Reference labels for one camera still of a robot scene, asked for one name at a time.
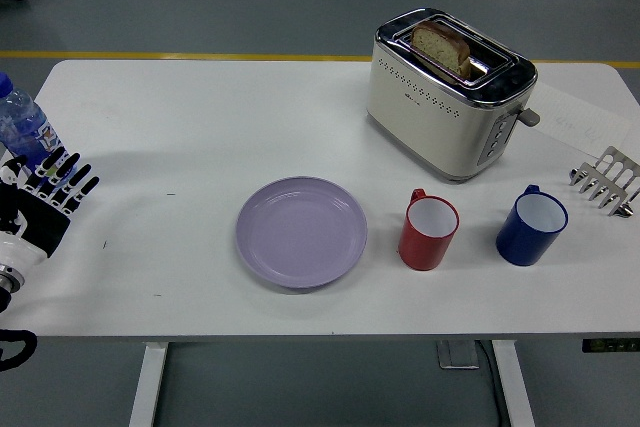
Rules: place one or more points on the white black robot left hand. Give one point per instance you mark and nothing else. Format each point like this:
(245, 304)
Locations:
(40, 207)

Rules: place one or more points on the lilac round plate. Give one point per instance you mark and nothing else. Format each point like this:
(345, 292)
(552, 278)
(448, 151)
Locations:
(301, 232)

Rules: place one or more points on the clear plastic water bottle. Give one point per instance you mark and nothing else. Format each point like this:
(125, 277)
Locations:
(22, 122)

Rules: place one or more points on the white table leg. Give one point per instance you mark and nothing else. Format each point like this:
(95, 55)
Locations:
(512, 384)
(148, 384)

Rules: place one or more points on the red enamel mug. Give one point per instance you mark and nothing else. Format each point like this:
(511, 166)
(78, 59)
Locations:
(426, 229)

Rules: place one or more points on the cream chrome toaster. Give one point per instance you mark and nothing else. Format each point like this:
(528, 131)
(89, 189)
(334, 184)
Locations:
(450, 107)

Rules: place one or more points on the brown bread slice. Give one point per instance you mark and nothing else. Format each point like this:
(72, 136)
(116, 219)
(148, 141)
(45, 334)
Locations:
(442, 47)

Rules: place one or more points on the grey floor socket box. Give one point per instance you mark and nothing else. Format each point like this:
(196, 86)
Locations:
(457, 354)

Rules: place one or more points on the blue enamel mug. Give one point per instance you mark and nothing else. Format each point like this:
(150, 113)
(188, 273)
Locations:
(531, 227)

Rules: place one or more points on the white paper sheet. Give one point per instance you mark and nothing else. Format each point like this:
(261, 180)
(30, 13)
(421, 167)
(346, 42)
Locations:
(575, 117)

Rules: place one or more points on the steel toast rack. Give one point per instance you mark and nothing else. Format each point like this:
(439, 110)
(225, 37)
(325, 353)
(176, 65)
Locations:
(607, 179)

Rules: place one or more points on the black desk control panel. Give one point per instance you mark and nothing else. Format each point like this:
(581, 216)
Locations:
(610, 345)

